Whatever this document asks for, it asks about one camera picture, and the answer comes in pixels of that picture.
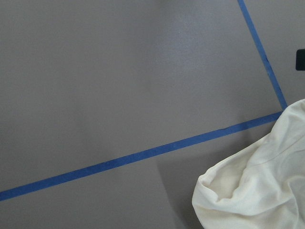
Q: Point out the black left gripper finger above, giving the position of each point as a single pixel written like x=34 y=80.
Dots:
x=300 y=60

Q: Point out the cream long-sleeve graphic shirt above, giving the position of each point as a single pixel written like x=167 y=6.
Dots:
x=261 y=186

